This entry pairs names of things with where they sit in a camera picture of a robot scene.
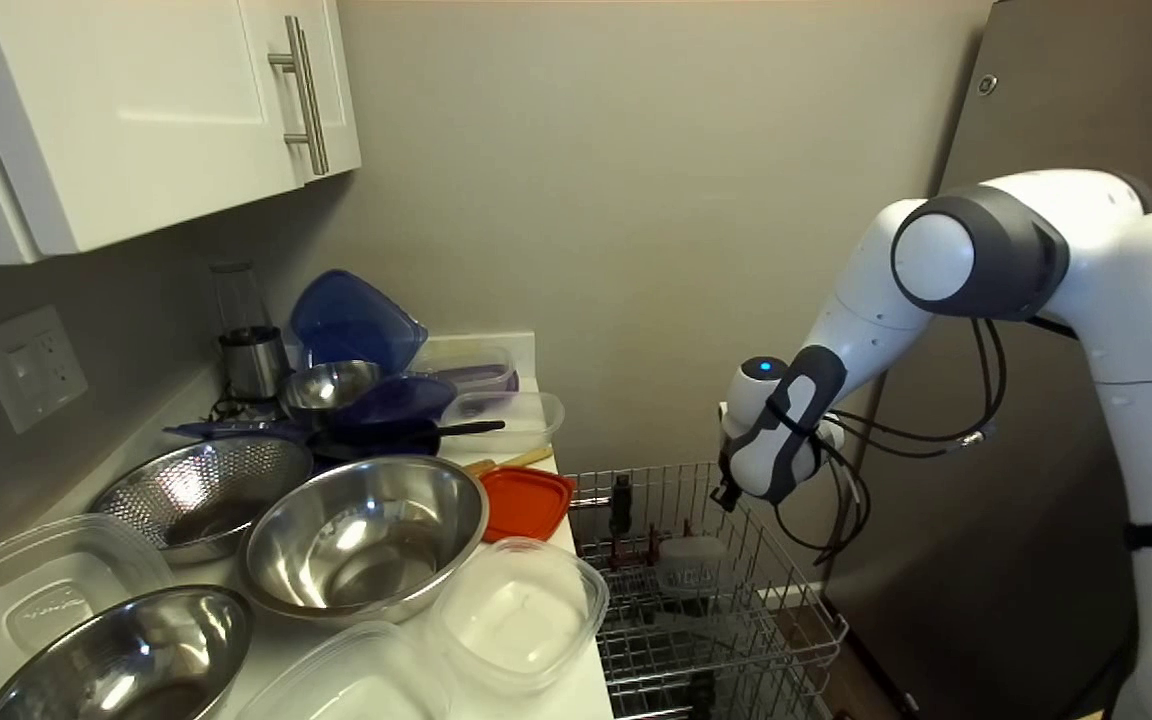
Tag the steel bowl front left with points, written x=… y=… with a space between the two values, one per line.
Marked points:
x=148 y=658

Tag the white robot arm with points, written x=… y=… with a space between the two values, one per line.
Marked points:
x=1060 y=250

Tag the orange plastic lid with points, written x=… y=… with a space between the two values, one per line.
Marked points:
x=525 y=502

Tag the steel mixing bowl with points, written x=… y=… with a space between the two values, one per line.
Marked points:
x=364 y=543

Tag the upper wire dishwasher rack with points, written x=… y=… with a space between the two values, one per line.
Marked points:
x=757 y=652

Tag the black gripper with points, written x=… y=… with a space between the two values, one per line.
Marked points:
x=727 y=489

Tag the white upper cabinet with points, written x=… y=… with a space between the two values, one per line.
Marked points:
x=124 y=116

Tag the stainless refrigerator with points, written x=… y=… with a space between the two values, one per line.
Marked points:
x=992 y=583

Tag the clear square container front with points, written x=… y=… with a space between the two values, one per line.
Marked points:
x=516 y=613

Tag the white wall outlet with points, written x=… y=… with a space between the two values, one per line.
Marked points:
x=38 y=369

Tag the steel colander bowl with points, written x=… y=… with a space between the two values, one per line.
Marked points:
x=199 y=502

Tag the white countertop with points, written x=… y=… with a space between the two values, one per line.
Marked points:
x=579 y=692

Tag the clear container far left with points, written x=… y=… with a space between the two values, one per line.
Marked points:
x=61 y=575

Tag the steel cup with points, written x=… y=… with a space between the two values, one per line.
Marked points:
x=249 y=360

